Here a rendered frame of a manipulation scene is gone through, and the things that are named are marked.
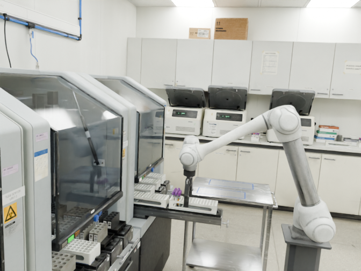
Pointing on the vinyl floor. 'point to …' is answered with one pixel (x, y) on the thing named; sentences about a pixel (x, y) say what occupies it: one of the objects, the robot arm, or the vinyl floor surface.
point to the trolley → (254, 198)
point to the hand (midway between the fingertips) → (187, 200)
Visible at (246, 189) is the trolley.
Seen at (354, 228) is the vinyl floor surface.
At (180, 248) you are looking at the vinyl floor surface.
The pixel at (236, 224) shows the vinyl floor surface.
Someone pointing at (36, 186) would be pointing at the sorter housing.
